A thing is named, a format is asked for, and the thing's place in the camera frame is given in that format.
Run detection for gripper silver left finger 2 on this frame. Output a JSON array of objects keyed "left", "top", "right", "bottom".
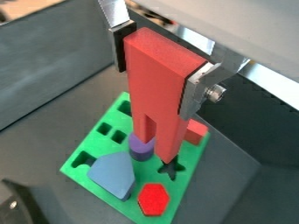
[{"left": 98, "top": 0, "right": 136, "bottom": 73}]

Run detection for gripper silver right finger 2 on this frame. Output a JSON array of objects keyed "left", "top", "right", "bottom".
[{"left": 179, "top": 51, "right": 248, "bottom": 120}]

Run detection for red double-square block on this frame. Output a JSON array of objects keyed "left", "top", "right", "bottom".
[{"left": 124, "top": 27, "right": 207, "bottom": 163}]

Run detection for red rounded rectangular block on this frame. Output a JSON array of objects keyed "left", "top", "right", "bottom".
[{"left": 184, "top": 119, "right": 208, "bottom": 145}]

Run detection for purple cylinder block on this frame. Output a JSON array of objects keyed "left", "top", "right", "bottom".
[{"left": 128, "top": 133, "right": 155, "bottom": 162}]

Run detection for light blue pentagon block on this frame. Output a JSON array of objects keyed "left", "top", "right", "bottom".
[{"left": 88, "top": 151, "right": 136, "bottom": 201}]

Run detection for red hexagon block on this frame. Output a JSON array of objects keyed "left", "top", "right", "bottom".
[{"left": 138, "top": 183, "right": 170, "bottom": 216}]

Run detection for black curved holder stand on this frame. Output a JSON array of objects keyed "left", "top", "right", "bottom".
[{"left": 0, "top": 178, "right": 50, "bottom": 224}]

